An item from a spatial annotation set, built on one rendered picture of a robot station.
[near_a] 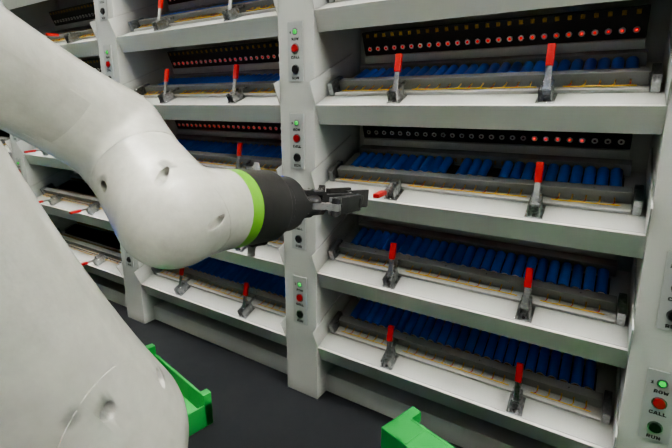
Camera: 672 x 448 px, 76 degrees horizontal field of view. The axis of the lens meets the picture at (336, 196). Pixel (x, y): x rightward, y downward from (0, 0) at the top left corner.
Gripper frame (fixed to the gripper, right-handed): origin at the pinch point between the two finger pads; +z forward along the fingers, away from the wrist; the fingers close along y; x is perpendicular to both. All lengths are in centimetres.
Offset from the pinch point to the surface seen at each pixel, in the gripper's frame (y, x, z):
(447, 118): 10.8, 15.0, 15.2
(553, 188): 28.8, 4.0, 22.0
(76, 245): -136, -36, 26
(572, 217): 32.4, -0.4, 18.5
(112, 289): -112, -49, 27
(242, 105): -39.1, 16.9, 14.0
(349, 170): -12.4, 3.7, 21.1
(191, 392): -42, -53, 5
